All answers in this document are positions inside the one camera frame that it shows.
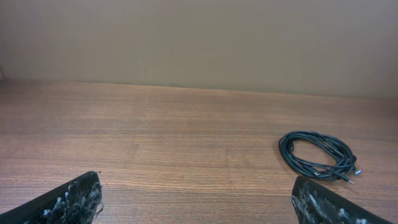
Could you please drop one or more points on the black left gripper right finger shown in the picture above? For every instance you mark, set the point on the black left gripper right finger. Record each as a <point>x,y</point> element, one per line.
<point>316,204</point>

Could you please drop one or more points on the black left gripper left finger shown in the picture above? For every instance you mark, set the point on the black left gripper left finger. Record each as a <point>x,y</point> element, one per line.
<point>77,201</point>

